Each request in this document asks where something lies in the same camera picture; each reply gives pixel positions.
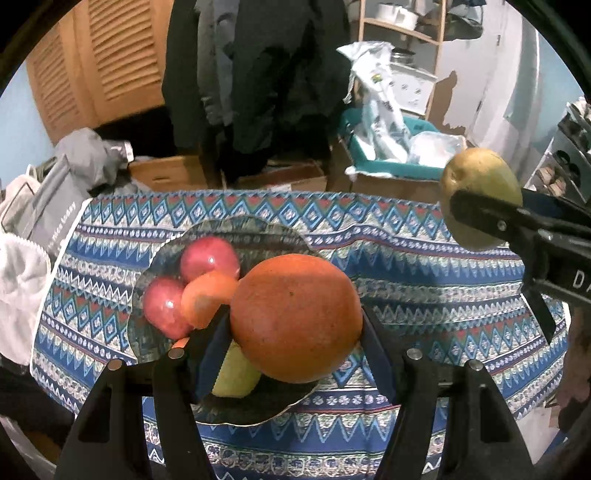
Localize shoe rack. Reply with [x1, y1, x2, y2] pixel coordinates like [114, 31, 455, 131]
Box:
[525, 97, 591, 208]

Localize grey bag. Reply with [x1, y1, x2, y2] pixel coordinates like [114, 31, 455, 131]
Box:
[1, 128, 137, 260]

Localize white patterned storage box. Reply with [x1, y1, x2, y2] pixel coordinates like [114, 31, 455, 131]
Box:
[390, 63, 438, 117]

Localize clear plastic bag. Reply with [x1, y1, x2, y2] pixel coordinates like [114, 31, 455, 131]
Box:
[408, 131, 468, 169]

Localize small cardboard box with label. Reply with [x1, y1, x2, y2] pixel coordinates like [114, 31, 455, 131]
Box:
[221, 160, 328, 192]

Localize dark orange fruit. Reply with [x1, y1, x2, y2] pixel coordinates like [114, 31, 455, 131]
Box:
[229, 254, 363, 384]

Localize red apple upper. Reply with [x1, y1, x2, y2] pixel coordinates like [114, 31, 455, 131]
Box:
[179, 236, 240, 282]

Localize large cardboard box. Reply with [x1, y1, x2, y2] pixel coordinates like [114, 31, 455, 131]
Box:
[325, 138, 440, 204]

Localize white cloth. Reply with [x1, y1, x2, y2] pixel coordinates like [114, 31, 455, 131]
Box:
[1, 233, 51, 366]

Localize hanging dark clothes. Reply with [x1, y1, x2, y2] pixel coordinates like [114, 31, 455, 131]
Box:
[161, 1, 351, 184]

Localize wooden shelf unit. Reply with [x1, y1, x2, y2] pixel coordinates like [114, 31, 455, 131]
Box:
[355, 0, 486, 121]

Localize teal plastic bin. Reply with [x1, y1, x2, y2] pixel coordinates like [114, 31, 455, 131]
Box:
[339, 108, 467, 181]

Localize red apple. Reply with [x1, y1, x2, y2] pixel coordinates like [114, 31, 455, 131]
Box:
[142, 277, 192, 341]
[179, 236, 240, 282]

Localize glossy orange fruit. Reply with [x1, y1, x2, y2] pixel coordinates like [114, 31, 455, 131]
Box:
[171, 337, 190, 350]

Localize white patterned bag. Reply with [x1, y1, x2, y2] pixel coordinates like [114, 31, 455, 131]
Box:
[337, 41, 411, 163]

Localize yellow-green fruit in plate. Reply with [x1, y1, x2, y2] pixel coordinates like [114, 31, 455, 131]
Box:
[211, 341, 262, 399]

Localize red apple lower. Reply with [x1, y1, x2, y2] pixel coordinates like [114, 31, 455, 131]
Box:
[142, 277, 192, 341]

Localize wooden drawer box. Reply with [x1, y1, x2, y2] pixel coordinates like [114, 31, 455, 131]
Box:
[129, 155, 207, 192]

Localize orange fruit with stem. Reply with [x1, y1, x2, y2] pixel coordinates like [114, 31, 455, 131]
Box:
[180, 270, 239, 329]

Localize patterned blue tablecloth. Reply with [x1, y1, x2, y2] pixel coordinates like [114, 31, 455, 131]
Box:
[31, 191, 573, 479]

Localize wooden louvered door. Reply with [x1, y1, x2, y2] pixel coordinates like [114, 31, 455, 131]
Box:
[25, 0, 173, 143]

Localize dark glass fruit plate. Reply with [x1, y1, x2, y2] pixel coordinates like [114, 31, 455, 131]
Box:
[128, 216, 318, 427]

